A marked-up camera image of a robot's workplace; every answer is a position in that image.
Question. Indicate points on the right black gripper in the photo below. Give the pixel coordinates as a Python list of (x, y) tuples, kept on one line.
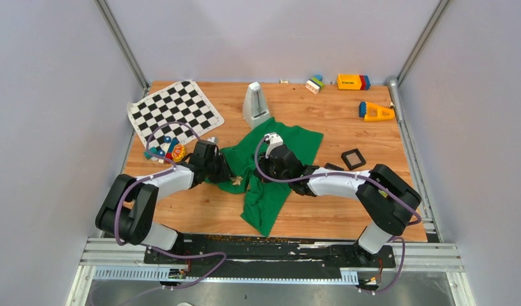
[(264, 163)]

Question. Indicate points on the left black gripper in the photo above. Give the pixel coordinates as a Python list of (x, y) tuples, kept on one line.
[(226, 174)]

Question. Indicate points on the small black frame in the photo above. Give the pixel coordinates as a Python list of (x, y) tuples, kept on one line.
[(334, 167)]

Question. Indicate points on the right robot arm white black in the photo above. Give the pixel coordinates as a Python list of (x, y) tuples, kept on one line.
[(390, 201)]

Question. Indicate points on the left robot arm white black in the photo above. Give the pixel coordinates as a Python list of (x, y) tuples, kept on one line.
[(131, 201)]

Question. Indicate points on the yellow round toy block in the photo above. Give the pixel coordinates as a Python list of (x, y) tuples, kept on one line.
[(178, 153)]

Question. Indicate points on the blue red toy block figure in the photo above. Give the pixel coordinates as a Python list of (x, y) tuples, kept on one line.
[(167, 147)]

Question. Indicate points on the teal toy block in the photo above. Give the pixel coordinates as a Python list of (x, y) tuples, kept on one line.
[(151, 154)]

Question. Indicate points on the grey metronome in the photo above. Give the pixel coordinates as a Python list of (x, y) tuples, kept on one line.
[(255, 110)]

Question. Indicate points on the black white checkerboard sheet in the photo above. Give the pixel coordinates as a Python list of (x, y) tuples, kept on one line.
[(180, 110)]

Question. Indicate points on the white green blue toy blocks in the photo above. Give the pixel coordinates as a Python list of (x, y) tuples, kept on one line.
[(315, 84)]

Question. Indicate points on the orange blue toy ramp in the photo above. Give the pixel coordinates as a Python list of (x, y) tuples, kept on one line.
[(371, 112)]

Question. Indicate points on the yellow red blue toy block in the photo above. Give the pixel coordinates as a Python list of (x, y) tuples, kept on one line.
[(353, 82)]

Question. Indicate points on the grey metal pipe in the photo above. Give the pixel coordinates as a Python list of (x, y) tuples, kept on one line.
[(393, 87)]

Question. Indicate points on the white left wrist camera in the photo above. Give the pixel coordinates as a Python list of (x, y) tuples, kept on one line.
[(213, 139)]

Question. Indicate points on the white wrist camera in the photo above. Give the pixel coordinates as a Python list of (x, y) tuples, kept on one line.
[(213, 139), (273, 140)]

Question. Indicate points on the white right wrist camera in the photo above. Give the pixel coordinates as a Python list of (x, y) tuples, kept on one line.
[(273, 140)]

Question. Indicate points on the black square frame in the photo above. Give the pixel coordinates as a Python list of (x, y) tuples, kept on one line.
[(353, 159)]

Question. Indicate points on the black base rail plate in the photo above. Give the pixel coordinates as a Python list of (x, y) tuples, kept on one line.
[(283, 258)]

